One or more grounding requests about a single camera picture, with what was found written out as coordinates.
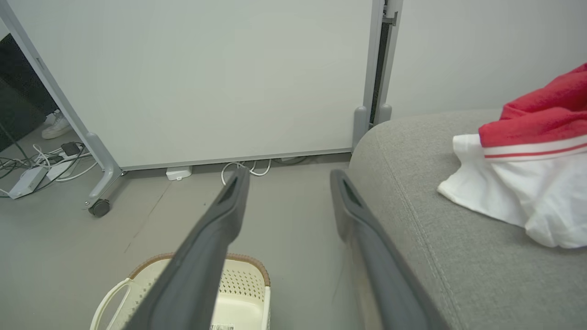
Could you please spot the cream plastic laundry basket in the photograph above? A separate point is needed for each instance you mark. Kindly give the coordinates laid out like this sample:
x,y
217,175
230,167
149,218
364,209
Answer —
x,y
243,286

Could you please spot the grey partition leg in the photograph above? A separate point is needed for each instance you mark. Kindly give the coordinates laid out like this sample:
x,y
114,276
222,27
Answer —
x,y
98,151

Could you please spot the red and white jersey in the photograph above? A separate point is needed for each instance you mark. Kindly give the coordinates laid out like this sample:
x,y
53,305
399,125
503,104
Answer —
x,y
541,114

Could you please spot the black equipment case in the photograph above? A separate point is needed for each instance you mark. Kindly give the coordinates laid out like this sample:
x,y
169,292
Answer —
x,y
18,101

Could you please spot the grey partition bottom rail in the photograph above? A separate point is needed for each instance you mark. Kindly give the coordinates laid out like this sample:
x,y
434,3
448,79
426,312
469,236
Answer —
x,y
206,161

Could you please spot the grey partition frame post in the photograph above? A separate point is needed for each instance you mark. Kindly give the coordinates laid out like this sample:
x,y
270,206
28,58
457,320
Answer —
x,y
373,55

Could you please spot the black caster wheel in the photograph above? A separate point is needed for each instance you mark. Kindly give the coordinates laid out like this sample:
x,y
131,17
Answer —
x,y
99,208

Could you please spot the black plug adapter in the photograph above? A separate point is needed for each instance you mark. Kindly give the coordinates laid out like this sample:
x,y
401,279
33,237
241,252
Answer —
x,y
72,148

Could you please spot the white sneaker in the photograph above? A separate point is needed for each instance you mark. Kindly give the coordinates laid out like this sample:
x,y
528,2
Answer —
x,y
57,128

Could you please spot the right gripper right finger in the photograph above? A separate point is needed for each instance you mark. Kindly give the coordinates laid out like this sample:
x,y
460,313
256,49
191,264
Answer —
x,y
385,275

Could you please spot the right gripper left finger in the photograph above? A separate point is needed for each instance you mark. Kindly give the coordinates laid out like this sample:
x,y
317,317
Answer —
x,y
202,266

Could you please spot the grey fabric sofa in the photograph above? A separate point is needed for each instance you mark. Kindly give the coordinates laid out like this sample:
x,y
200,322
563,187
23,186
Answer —
x,y
481,275

